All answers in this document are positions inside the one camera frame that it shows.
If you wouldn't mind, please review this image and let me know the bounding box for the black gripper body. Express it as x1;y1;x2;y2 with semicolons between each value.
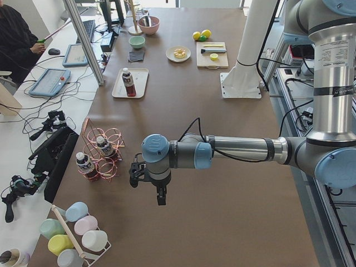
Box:
151;177;169;195

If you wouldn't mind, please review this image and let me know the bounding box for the white round plate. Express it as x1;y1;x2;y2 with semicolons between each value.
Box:
166;46;191;62

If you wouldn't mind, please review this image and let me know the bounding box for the glazed braided donut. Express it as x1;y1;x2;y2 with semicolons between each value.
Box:
174;48;187;58

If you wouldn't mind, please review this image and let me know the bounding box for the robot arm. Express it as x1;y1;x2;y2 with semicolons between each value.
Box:
130;1;355;205

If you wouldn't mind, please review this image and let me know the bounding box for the beige rabbit tray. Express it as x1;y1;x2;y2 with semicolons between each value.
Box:
112;68;149;98

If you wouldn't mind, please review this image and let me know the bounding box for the red tea bottle on tray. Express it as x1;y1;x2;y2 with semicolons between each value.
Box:
122;68;136;97

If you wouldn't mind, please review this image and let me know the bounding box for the tea bottle in rack rear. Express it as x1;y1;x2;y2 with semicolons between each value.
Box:
96;136;118;160

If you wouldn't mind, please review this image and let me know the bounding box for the tea bottle in rack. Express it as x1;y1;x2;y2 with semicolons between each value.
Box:
76;152;100;181
96;136;118;160

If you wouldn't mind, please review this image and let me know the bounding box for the pink plastic cup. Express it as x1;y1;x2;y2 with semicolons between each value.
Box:
74;215;98;236

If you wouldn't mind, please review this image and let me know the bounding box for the tea bottle in rack front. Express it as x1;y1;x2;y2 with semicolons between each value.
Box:
76;152;100;181

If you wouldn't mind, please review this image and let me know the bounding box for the white plastic cup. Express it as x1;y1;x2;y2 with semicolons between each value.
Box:
82;230;108;252

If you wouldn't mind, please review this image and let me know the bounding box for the blue plastic cup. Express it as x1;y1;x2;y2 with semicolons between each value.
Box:
65;201;88;222

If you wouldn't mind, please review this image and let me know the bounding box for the grey plastic cup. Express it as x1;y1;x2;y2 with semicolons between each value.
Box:
57;249;84;267

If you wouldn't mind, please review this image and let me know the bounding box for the yellow plastic cup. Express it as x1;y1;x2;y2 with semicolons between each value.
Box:
47;234;74;256

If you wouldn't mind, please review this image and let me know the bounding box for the green plastic cup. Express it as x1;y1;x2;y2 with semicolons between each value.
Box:
39;219;65;240

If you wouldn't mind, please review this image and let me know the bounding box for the grey folded cloth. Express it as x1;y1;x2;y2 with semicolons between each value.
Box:
128;51;145;62

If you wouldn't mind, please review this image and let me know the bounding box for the wooden cutting board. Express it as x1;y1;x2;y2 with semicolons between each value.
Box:
196;41;229;68

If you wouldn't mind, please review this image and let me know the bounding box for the half lemon slice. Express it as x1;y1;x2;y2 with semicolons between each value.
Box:
210;53;219;61

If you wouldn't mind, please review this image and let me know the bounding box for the steel black-tipped rod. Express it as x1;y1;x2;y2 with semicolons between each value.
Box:
200;48;226;54

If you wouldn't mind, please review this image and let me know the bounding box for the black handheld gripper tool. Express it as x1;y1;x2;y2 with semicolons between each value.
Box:
2;175;40;223

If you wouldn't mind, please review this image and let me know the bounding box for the green ceramic bowl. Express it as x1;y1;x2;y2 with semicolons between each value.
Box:
128;36;146;49

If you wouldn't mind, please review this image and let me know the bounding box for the yellow plastic knife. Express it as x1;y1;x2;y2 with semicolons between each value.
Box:
203;44;224;47

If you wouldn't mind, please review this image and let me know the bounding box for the blue teach pendant near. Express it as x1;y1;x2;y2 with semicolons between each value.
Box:
28;68;71;97

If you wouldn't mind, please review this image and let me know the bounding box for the blue teach pendant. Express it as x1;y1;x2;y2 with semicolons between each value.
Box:
62;44;88;67
28;68;71;97

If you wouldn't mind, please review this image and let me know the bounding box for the green lime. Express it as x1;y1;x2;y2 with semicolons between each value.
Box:
199;35;207;42

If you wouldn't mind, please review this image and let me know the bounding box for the yellow lemon far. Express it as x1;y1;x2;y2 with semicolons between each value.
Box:
192;31;201;41

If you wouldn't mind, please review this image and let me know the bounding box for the yellow lemon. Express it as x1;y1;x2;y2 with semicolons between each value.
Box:
201;29;211;38
192;31;201;41

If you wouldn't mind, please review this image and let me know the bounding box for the blue teach pendant far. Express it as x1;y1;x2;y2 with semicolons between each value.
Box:
62;44;88;67

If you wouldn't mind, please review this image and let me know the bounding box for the wooden mug tree stand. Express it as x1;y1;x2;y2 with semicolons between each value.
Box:
124;0;142;36

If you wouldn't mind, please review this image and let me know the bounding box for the yellow lemon near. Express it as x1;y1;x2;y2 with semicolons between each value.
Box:
201;29;211;38

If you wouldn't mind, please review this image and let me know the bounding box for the pink bowl with ice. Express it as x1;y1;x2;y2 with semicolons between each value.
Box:
137;16;160;35

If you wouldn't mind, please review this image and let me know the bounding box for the metal scoop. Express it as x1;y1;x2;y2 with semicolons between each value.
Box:
139;15;151;27

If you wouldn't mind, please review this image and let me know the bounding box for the black computer mouse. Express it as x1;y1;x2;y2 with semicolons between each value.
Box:
48;48;61;55

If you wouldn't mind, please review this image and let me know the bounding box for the black keyboard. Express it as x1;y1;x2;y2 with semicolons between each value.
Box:
82;19;96;42

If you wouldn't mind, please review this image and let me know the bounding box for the seated person in black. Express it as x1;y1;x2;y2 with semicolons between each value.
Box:
1;1;46;85

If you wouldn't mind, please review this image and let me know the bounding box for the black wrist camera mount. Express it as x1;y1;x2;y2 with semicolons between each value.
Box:
128;153;148;188

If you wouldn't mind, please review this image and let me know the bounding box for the copper wire bottle rack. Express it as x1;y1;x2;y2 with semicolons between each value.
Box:
81;117;125;182

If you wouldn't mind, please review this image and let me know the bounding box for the white wire cup rack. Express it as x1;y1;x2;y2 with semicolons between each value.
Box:
51;205;112;266

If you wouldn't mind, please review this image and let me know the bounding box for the white camera mast with base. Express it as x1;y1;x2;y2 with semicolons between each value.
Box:
220;0;279;99

